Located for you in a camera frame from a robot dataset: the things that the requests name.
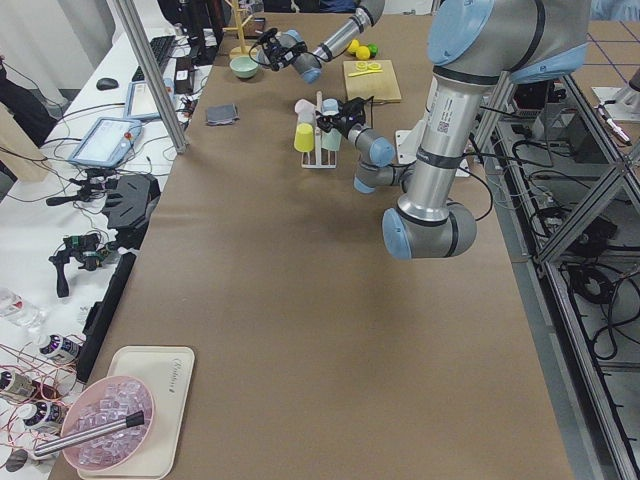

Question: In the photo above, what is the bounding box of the cream plastic tray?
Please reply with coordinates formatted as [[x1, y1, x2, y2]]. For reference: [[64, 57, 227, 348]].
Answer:
[[77, 346, 195, 479]]

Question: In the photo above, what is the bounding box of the light blue plastic cup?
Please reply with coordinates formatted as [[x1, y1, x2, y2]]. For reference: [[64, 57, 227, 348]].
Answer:
[[321, 98, 339, 115]]

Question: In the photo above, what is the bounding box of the green plastic cup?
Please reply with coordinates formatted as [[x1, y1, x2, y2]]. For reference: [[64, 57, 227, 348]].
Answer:
[[321, 128, 342, 152]]

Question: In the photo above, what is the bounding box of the metal scoop handle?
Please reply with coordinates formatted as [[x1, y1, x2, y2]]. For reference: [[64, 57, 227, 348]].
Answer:
[[33, 410, 145, 459]]

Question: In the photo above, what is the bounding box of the pink bowl of ice cubes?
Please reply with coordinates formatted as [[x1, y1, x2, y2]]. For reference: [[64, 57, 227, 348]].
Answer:
[[61, 375, 155, 472]]

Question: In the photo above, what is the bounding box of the yellow plastic knife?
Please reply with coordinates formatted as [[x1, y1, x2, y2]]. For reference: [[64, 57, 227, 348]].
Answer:
[[347, 70, 383, 78]]

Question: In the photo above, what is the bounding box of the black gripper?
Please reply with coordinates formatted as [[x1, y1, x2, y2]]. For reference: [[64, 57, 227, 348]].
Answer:
[[316, 98, 366, 138], [259, 28, 307, 71]]

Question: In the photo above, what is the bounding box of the yellow plastic cup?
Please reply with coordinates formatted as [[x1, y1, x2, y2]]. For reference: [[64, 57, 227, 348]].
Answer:
[[293, 122, 315, 153]]

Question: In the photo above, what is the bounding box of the light green bowl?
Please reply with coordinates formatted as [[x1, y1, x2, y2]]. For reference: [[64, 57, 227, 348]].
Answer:
[[229, 56, 259, 80]]

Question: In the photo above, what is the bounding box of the whole yellow lemon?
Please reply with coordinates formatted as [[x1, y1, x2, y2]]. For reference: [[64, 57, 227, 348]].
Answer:
[[347, 39, 360, 55], [355, 45, 371, 60]]

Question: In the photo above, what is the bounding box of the black computer mouse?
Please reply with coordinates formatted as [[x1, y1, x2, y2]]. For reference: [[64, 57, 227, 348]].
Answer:
[[96, 77, 119, 91]]

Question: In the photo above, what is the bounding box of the aluminium frame post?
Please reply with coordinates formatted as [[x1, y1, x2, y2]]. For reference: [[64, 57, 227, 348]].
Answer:
[[114, 0, 187, 154]]

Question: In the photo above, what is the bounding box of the white wire cup rack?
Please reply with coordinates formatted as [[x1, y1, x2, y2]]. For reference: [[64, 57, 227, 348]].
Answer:
[[299, 91, 338, 169]]

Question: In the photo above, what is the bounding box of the plastic water bottle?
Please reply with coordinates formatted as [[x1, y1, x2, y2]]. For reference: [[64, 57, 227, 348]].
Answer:
[[1, 287, 44, 329]]

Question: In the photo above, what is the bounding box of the blue teach pendant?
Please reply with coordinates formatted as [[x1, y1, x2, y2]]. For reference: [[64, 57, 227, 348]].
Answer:
[[124, 80, 160, 121], [68, 117, 143, 168]]

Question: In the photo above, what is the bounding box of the black keyboard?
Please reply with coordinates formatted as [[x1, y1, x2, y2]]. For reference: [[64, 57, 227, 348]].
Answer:
[[149, 35, 176, 73]]

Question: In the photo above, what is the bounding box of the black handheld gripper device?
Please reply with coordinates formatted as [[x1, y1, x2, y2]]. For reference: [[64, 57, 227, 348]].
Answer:
[[49, 233, 119, 298]]

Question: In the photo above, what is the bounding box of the wooden mug tree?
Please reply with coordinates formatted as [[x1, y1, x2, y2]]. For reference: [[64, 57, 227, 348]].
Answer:
[[223, 0, 255, 59]]

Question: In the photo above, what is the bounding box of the grey folded cloth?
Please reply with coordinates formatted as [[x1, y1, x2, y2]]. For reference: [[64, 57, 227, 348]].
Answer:
[[206, 103, 239, 126]]

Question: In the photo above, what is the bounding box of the pink plastic cup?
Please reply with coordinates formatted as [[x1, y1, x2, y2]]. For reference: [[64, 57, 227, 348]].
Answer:
[[294, 99, 316, 125]]

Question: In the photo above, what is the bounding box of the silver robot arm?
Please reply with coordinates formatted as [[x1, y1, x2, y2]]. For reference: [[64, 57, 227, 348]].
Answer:
[[256, 0, 385, 84], [382, 1, 591, 259]]

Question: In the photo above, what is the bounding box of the wooden cutting board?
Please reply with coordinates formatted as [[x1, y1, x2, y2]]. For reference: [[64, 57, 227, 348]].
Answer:
[[343, 60, 402, 103]]

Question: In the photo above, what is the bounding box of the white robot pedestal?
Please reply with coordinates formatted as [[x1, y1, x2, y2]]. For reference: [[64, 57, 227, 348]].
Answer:
[[395, 116, 470, 176]]

